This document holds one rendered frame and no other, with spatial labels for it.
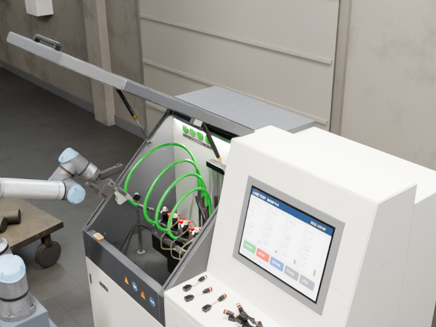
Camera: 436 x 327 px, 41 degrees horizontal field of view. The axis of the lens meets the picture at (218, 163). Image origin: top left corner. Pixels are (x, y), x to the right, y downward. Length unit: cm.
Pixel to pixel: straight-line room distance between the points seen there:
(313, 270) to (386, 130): 213
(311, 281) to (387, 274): 26
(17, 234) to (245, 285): 225
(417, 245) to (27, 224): 288
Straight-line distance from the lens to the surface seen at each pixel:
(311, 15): 420
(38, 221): 432
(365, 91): 407
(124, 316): 283
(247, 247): 226
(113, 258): 269
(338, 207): 195
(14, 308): 247
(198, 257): 242
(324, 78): 421
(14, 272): 239
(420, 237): 220
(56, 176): 247
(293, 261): 211
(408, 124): 394
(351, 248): 194
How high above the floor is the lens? 242
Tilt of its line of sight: 25 degrees down
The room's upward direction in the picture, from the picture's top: 1 degrees counter-clockwise
